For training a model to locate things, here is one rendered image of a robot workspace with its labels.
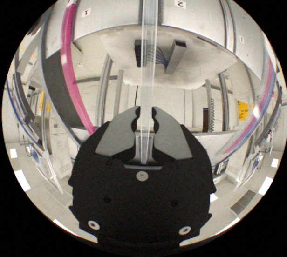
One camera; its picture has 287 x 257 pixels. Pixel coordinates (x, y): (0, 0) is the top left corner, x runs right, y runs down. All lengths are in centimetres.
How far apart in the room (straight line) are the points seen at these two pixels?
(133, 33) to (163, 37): 12
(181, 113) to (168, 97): 44
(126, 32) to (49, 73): 31
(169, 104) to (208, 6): 191
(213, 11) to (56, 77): 29
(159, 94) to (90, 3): 192
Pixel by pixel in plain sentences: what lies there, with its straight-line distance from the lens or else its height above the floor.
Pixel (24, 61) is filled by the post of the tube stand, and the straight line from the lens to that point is 50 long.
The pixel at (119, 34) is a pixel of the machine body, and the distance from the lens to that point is 42.
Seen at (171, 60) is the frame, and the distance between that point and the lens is 48.
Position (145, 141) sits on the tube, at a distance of 18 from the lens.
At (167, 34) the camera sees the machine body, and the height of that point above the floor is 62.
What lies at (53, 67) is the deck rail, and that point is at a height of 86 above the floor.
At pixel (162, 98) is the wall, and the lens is 195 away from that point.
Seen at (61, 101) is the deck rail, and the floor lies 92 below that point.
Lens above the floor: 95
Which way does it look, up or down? 4 degrees down
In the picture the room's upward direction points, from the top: 177 degrees counter-clockwise
